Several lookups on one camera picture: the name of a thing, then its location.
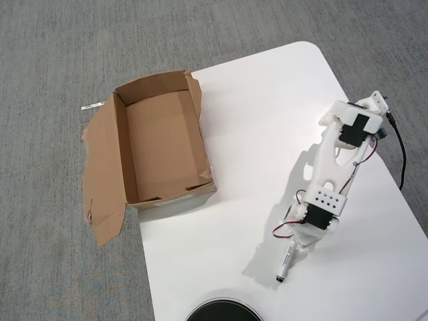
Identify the white marker pen black cap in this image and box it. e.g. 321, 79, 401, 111
274, 239, 298, 284

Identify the black round disc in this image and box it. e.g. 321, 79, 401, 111
185, 297, 265, 321

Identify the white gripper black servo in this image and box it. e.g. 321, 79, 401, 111
288, 196, 322, 254

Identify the black power cable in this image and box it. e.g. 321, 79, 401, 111
384, 112, 407, 191

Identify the open brown cardboard box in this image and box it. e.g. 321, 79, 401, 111
81, 69, 219, 248

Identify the red servo wire loop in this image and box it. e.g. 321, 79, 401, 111
272, 219, 304, 239

